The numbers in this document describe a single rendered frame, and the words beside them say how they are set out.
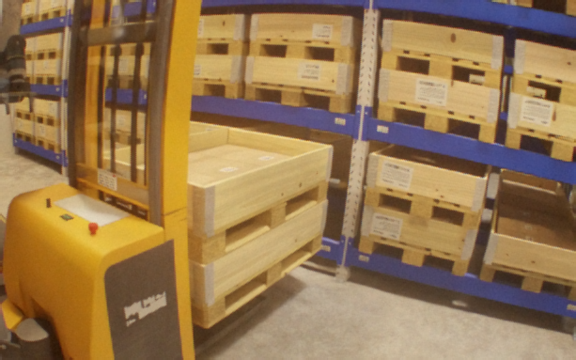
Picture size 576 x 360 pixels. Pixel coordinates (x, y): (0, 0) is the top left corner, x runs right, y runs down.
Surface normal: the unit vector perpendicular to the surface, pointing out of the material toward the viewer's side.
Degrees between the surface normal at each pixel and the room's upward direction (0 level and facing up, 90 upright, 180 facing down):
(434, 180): 90
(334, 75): 90
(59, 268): 74
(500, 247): 90
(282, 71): 90
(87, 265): 68
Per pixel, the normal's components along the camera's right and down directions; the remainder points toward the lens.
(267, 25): -0.48, 0.19
